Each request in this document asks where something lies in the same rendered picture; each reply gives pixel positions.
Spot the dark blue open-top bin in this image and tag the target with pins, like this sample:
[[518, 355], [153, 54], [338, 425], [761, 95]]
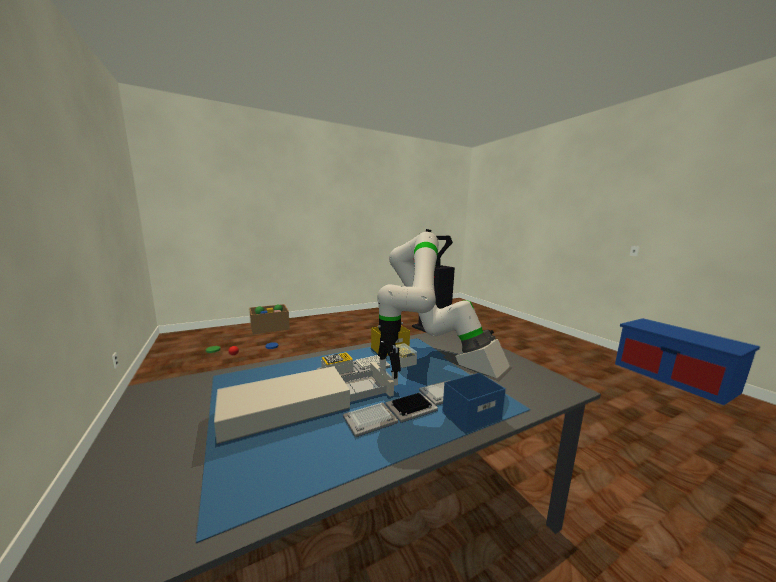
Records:
[[469, 414]]

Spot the yellow open-top bin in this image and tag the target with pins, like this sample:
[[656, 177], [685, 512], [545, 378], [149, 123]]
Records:
[[403, 337]]

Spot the blue flat mat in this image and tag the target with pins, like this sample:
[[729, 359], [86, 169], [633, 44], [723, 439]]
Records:
[[250, 477]]

